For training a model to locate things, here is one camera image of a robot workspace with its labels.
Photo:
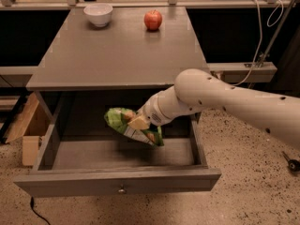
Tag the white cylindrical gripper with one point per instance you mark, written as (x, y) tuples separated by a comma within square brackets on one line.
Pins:
[(152, 109)]

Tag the green rice chip bag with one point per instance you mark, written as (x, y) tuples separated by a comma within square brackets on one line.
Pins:
[(128, 123)]

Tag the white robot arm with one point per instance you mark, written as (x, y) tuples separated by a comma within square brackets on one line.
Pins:
[(195, 90)]

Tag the grey open top drawer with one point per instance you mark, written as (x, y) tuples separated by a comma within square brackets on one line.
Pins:
[(82, 156)]

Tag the grey wooden cabinet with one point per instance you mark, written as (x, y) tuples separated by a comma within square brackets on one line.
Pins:
[(123, 54)]

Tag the red apple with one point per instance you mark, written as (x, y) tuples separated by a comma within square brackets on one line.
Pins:
[(152, 20)]

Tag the light wooden block stand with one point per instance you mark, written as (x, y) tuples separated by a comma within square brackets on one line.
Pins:
[(29, 126)]

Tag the white ceramic bowl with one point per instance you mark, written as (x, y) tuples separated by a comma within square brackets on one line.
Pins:
[(99, 14)]

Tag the black caster wheel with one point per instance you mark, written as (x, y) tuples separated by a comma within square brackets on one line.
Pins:
[(293, 164)]

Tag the thin metal pole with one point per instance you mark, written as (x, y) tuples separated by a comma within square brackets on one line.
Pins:
[(258, 59)]

